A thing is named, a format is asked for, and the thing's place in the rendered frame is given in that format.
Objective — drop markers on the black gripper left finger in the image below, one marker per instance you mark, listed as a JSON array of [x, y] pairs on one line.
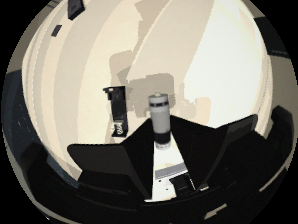
[[133, 157]]

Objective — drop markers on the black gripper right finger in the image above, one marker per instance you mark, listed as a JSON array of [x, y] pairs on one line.
[[202, 147]]

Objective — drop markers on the grey cylindrical battery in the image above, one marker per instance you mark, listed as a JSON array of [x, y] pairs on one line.
[[160, 115]]

